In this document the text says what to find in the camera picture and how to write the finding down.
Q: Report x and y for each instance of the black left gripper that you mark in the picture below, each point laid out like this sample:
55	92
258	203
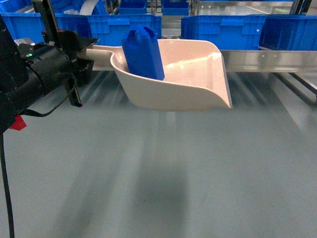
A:
71	44

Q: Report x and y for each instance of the blue plastic part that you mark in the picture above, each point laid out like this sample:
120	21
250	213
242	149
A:
142	53

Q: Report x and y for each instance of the beige plastic dustpan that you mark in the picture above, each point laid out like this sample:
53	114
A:
195	76

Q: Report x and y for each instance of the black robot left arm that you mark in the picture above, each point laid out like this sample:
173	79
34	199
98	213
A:
25	78

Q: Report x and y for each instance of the stainless steel shelf rack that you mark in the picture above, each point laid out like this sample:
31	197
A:
269	61

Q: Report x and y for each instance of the blue crate front left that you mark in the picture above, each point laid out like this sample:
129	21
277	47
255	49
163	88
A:
111	29

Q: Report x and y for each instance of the grey curved strip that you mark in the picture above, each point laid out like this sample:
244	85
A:
87	7

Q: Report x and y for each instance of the tilted blue crate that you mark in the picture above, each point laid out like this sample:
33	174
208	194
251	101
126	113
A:
30	25

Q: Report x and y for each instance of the blue crate back left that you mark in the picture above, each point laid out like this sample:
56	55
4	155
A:
133	7

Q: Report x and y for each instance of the blue crate back right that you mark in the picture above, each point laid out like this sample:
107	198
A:
175	7

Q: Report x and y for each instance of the blue crate front right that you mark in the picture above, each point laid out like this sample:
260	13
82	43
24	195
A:
227	32

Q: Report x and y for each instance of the blue crate far right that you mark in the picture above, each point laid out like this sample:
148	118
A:
289	32

